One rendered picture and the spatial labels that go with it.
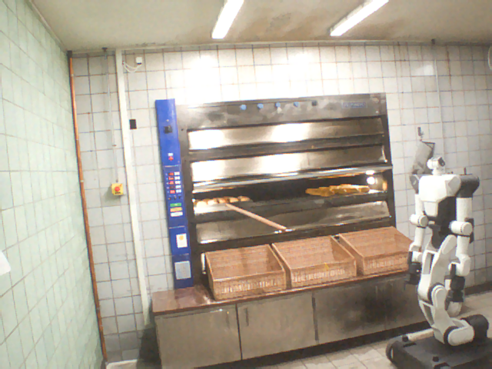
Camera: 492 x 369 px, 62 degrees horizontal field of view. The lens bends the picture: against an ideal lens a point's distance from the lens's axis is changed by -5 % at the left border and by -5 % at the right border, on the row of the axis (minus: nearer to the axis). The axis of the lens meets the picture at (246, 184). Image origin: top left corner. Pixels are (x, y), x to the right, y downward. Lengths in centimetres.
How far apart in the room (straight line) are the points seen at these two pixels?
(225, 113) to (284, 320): 175
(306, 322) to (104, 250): 171
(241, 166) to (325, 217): 89
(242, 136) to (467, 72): 243
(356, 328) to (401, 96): 216
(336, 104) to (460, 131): 136
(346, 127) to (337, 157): 29
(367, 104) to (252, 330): 225
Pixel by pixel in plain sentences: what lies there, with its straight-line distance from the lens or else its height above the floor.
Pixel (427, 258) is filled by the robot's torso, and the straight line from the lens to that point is 307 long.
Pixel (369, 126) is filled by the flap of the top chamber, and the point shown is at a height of 180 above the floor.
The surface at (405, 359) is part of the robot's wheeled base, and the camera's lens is 322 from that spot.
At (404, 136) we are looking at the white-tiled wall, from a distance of 426.
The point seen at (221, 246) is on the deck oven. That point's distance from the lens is 367.
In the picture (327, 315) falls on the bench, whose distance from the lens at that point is 348.
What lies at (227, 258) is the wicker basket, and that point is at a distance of 364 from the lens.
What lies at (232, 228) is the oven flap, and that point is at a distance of 366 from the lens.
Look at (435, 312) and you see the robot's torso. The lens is 305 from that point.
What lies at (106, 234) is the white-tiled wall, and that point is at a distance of 363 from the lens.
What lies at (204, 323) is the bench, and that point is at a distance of 324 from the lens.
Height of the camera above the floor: 157
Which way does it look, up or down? 3 degrees down
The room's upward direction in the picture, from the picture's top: 5 degrees counter-clockwise
